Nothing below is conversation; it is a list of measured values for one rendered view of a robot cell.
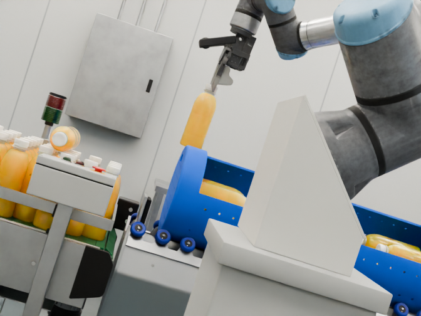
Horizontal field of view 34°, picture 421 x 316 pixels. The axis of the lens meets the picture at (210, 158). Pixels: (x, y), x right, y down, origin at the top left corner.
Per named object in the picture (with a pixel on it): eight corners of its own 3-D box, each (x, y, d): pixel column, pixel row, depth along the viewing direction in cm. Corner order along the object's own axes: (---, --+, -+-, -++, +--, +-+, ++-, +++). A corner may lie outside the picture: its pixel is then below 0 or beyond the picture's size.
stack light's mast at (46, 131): (52, 141, 233) (66, 96, 233) (34, 135, 232) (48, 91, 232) (54, 141, 239) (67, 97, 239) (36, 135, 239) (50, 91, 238)
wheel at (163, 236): (173, 232, 196) (172, 236, 198) (160, 225, 196) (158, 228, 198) (167, 244, 193) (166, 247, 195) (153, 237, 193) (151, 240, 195)
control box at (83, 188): (103, 217, 170) (116, 178, 170) (25, 193, 167) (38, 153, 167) (105, 212, 180) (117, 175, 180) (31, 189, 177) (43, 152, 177)
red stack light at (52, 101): (62, 110, 233) (65, 100, 233) (44, 105, 232) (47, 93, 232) (64, 111, 239) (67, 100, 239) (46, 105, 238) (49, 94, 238)
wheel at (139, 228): (148, 222, 196) (146, 226, 197) (133, 218, 195) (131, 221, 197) (144, 236, 193) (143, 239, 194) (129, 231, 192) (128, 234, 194)
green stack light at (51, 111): (57, 124, 233) (62, 111, 233) (39, 118, 232) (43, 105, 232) (59, 124, 239) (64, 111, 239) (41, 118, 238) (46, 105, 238)
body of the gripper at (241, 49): (243, 73, 213) (258, 36, 213) (218, 61, 212) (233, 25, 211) (239, 73, 221) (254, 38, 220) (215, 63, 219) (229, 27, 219)
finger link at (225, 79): (228, 96, 212) (239, 69, 213) (210, 89, 211) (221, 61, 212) (226, 98, 215) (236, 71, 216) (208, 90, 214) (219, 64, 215)
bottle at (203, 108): (197, 149, 213) (217, 93, 212) (176, 142, 215) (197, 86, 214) (203, 150, 220) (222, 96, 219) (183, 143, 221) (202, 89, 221)
